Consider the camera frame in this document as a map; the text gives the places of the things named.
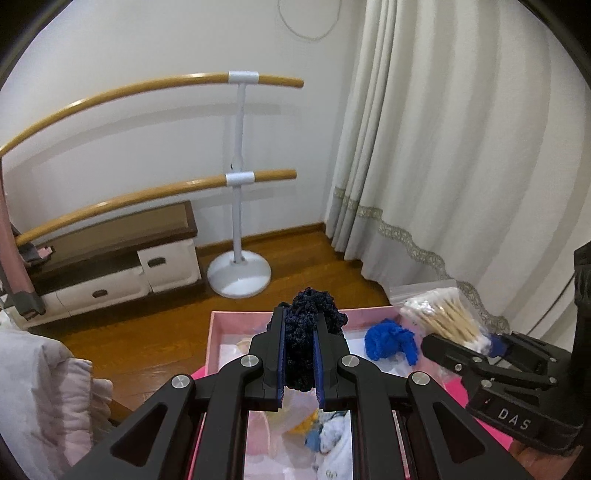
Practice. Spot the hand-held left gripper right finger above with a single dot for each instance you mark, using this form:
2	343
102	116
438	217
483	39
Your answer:
317	369

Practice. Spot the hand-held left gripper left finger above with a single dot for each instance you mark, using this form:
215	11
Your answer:
280	369

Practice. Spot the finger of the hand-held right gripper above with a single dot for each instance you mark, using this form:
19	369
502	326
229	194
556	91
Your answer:
531	350
448	353

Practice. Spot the bag of cotton swabs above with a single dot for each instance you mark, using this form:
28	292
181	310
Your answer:
443	318

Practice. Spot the dark navy knitted scrunchie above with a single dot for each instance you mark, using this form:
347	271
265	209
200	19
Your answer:
302	332

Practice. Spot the pink cardboard box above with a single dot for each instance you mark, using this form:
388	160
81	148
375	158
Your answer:
240	323

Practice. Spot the bright blue yarn scrunchie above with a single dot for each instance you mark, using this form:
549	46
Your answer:
383	341

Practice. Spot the cartoon print white cloth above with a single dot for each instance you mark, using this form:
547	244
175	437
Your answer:
337	443

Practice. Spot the yellow knitted scrunchie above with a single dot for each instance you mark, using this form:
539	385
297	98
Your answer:
304	424

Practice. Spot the light blue fabric scrunchie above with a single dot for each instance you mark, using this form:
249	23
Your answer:
314	441

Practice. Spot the low brown and white cabinet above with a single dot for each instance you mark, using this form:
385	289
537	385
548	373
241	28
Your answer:
115	235

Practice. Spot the cream curtain with lace trim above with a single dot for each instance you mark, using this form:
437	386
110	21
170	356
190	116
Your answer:
438	138

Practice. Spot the grey duvet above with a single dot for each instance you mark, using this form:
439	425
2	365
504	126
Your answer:
41	392

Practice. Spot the small pink object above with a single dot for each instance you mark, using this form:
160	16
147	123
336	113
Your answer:
45	252

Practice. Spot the pink towel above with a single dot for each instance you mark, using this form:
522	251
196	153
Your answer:
14	258

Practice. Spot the wooden ballet barre stand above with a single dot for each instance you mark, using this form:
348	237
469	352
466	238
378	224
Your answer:
138	85

